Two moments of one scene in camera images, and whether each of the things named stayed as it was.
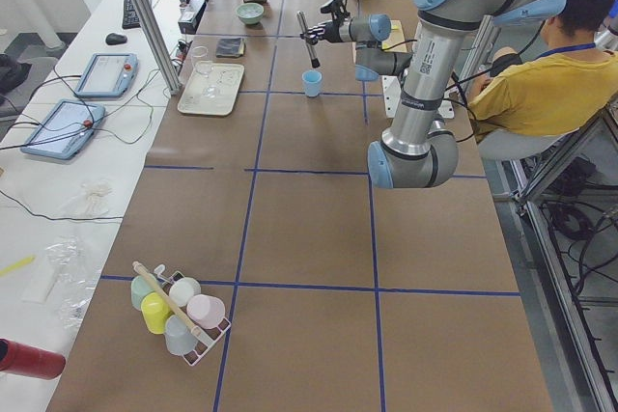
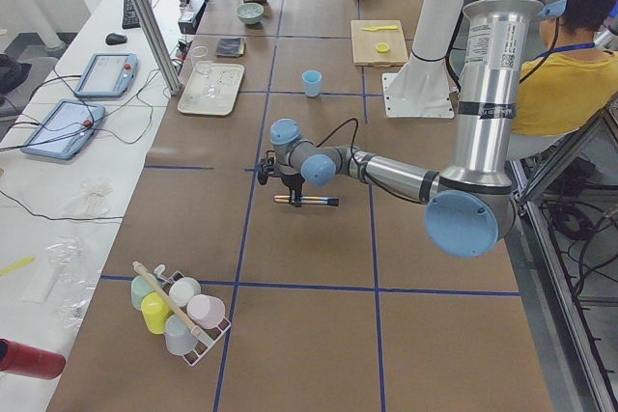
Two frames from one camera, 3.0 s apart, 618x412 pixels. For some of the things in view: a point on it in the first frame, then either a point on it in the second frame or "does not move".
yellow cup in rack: [155, 310] does not move
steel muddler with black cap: [314, 62] to [310, 200]
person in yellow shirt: [570, 81] does not move
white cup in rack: [182, 290] does not move
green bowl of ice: [250, 13] does not move
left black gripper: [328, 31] to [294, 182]
